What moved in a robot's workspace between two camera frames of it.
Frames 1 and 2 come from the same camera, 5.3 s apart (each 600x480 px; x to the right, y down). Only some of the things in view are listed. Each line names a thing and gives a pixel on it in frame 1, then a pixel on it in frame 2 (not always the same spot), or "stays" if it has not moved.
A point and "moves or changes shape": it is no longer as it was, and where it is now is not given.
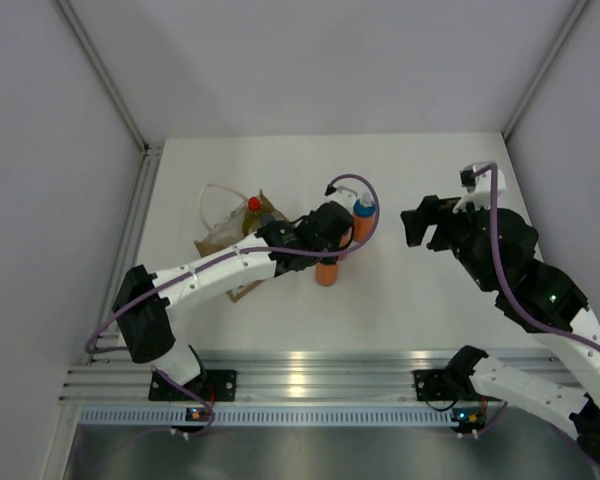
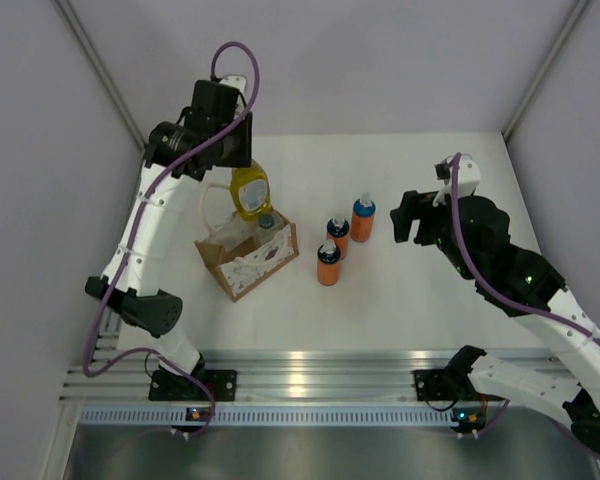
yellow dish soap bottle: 253,217 moves or changes shape
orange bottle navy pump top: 326,273 stays
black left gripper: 328,259 to 241,158
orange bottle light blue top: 363,217 stays
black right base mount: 447,386 stays
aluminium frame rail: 287,376 stays
